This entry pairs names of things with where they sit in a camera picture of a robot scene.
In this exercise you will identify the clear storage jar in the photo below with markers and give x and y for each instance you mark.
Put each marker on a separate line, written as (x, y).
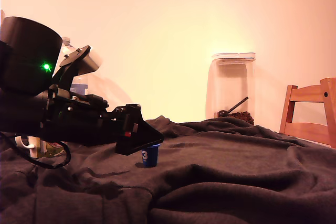
(231, 85)

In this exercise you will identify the black scoop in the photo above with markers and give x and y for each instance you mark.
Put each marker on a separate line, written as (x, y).
(236, 106)

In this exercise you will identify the coffee beans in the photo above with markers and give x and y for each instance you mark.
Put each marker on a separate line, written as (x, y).
(242, 117)

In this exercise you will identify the wooden chair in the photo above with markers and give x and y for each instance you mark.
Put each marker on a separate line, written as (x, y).
(304, 95)

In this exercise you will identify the white patterned coffee mug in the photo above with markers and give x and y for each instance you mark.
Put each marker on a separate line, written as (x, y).
(50, 151)

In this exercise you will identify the dark blanket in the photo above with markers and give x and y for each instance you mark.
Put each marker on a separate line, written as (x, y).
(210, 182)

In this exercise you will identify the blue coffee capsule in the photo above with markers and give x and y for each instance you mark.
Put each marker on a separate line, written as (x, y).
(151, 158)

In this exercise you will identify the large clear water bottle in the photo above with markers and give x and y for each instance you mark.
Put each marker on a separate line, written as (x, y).
(67, 48)

